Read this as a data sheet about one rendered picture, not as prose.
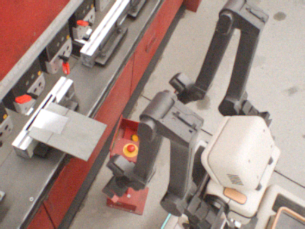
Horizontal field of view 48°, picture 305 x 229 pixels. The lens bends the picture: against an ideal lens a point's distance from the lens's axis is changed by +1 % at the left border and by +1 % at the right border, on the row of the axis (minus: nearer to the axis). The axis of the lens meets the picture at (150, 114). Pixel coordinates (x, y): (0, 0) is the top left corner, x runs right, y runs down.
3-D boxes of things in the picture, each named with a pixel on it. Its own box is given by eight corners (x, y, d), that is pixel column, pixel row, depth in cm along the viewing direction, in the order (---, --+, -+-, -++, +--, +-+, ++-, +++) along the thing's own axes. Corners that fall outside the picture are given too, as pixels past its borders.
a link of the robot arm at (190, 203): (196, 218, 102) (204, 204, 105) (176, 197, 99) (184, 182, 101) (176, 215, 109) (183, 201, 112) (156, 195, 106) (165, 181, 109)
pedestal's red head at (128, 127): (139, 173, 169) (143, 158, 154) (108, 165, 170) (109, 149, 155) (149, 139, 180) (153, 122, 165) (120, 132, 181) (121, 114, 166)
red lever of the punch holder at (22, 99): (22, 100, 108) (39, 95, 117) (11, 95, 108) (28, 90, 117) (21, 105, 108) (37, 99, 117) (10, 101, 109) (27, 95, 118)
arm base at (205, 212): (208, 241, 102) (225, 207, 108) (193, 224, 99) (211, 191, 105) (189, 236, 109) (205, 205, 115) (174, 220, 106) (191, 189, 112)
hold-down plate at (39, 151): (44, 159, 145) (43, 156, 142) (33, 154, 146) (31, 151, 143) (78, 106, 161) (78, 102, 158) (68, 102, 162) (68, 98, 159)
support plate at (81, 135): (87, 161, 134) (86, 160, 133) (27, 136, 137) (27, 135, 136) (107, 126, 144) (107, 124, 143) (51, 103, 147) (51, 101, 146)
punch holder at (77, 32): (78, 43, 142) (75, 12, 128) (60, 36, 143) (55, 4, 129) (95, 21, 150) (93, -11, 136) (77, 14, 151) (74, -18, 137)
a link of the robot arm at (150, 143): (158, 130, 73) (181, 96, 78) (135, 117, 74) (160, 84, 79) (140, 197, 109) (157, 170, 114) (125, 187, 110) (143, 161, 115)
